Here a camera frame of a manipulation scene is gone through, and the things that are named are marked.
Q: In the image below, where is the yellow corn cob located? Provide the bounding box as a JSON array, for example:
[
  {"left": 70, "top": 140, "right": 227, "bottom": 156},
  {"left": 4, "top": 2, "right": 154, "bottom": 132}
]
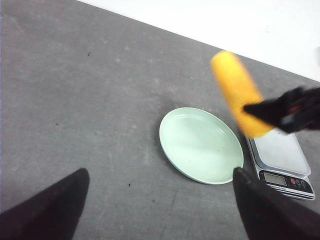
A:
[{"left": 210, "top": 50, "right": 275, "bottom": 138}]

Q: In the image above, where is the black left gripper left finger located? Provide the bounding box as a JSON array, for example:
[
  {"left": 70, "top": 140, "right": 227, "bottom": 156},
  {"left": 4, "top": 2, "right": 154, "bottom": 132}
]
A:
[{"left": 0, "top": 168, "right": 90, "bottom": 240}]

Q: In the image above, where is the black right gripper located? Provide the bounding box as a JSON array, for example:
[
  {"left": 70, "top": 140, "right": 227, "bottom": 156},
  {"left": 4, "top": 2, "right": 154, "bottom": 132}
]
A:
[{"left": 243, "top": 87, "right": 320, "bottom": 134}]

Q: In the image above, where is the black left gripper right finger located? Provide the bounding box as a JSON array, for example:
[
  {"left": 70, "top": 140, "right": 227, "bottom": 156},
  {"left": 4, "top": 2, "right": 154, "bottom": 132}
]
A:
[{"left": 232, "top": 167, "right": 320, "bottom": 240}]

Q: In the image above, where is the silver digital kitchen scale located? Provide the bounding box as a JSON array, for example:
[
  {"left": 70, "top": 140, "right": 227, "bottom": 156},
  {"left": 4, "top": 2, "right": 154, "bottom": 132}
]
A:
[{"left": 246, "top": 128, "right": 316, "bottom": 201}]

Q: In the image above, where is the green shallow plate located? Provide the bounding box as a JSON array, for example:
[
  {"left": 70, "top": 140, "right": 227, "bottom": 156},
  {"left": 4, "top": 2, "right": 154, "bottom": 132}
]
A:
[{"left": 158, "top": 107, "right": 244, "bottom": 185}]

